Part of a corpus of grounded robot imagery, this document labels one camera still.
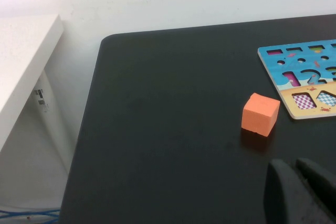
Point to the barcode label sticker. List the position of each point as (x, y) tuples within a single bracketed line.
[(41, 99)]

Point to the orange foam cube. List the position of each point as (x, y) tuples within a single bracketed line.
[(258, 115)]

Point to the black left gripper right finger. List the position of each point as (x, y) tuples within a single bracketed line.
[(323, 184)]

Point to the white side table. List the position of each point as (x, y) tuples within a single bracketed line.
[(23, 58)]

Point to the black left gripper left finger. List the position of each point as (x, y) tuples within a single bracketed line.
[(288, 197)]

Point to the colourful wooden number puzzle board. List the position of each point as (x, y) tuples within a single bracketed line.
[(302, 82)]

